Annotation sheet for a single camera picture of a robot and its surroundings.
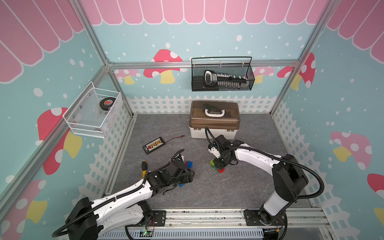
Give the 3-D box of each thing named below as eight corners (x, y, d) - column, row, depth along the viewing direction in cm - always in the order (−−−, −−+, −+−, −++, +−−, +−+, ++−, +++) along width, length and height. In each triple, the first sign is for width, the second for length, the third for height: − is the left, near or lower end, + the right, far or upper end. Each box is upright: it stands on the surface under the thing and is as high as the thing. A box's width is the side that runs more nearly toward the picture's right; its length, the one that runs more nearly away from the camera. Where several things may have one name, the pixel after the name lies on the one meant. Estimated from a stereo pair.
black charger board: (146, 154, 100) (145, 153, 98) (142, 147, 103) (141, 146, 102) (165, 144, 105) (165, 142, 103) (161, 138, 109) (160, 136, 107)
